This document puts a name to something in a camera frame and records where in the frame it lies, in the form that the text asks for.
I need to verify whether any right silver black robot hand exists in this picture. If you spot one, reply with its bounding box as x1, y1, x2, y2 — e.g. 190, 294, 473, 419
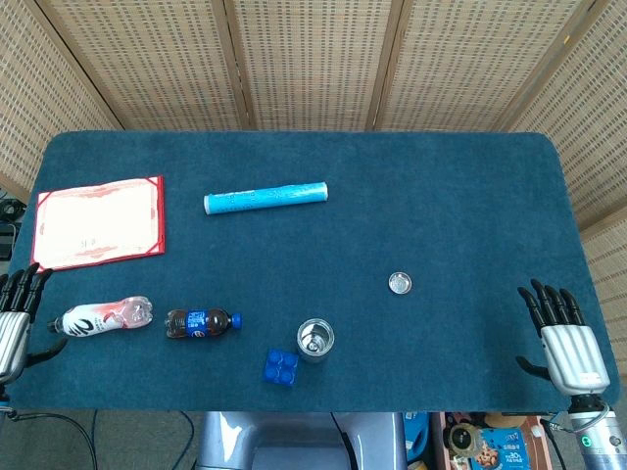
514, 278, 612, 397

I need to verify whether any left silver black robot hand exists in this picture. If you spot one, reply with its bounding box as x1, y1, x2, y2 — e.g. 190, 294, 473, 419
0, 262, 69, 386

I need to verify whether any metal strainer lid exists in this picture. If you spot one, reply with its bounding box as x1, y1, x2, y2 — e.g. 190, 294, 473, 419
388, 271, 412, 296

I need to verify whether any pink storage box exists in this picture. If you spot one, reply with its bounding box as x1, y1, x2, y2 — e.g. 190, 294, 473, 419
437, 411, 555, 470

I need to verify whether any blue snack box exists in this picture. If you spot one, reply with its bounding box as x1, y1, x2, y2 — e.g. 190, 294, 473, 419
469, 424, 533, 470

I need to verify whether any red certificate folder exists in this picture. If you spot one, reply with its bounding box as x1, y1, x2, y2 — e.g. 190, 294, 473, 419
30, 174, 167, 272

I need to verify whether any blue plastic container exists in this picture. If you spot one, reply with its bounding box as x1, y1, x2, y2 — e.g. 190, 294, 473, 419
404, 411, 433, 464

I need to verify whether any small Pepsi cola bottle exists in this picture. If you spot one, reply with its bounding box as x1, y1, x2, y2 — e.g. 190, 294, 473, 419
164, 307, 244, 341

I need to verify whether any blue table cloth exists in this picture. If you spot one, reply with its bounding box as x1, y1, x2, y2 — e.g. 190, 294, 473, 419
7, 129, 621, 413

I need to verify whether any clear plastic jar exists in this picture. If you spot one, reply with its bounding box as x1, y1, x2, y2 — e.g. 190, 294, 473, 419
296, 317, 337, 363

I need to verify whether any blue plastic building brick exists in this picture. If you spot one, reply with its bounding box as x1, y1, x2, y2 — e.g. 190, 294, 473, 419
261, 348, 300, 389

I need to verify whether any cyan cylindrical tube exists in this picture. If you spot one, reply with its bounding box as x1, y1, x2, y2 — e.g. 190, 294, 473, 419
202, 180, 330, 216

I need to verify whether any grey robot torso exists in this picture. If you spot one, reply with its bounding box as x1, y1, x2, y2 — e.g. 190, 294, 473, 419
195, 411, 408, 470

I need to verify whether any woven wooden folding screen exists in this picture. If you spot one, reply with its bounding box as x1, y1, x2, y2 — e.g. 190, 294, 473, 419
0, 0, 627, 353

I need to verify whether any black floor cable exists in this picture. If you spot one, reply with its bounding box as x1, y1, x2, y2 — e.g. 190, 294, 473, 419
8, 410, 100, 470

